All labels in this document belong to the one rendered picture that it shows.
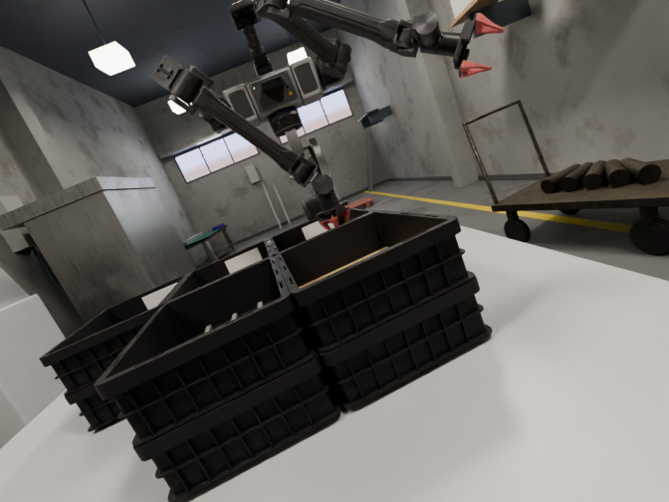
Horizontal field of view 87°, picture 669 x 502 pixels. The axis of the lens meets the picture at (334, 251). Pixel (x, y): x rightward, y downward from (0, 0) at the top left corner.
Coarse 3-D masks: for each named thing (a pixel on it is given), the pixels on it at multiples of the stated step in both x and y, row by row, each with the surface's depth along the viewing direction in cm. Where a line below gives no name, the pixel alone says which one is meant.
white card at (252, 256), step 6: (246, 252) 127; (252, 252) 127; (258, 252) 128; (234, 258) 126; (240, 258) 127; (246, 258) 127; (252, 258) 128; (258, 258) 128; (228, 264) 126; (234, 264) 126; (240, 264) 127; (246, 264) 127; (234, 270) 127
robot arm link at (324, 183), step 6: (306, 156) 108; (312, 162) 108; (312, 174) 104; (318, 174) 101; (324, 174) 101; (312, 180) 101; (318, 180) 101; (324, 180) 101; (330, 180) 101; (318, 186) 101; (324, 186) 102; (330, 186) 102; (324, 192) 102
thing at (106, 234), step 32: (64, 192) 374; (96, 192) 378; (128, 192) 437; (0, 224) 373; (32, 224) 379; (64, 224) 382; (96, 224) 386; (128, 224) 405; (160, 224) 489; (64, 256) 389; (96, 256) 392; (128, 256) 396; (160, 256) 450; (64, 288) 395; (96, 288) 399; (128, 288) 403
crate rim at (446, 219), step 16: (448, 224) 57; (416, 240) 56; (432, 240) 56; (384, 256) 55; (400, 256) 55; (288, 272) 67; (336, 272) 55; (352, 272) 54; (368, 272) 55; (304, 288) 53; (320, 288) 53; (336, 288) 54; (304, 304) 53
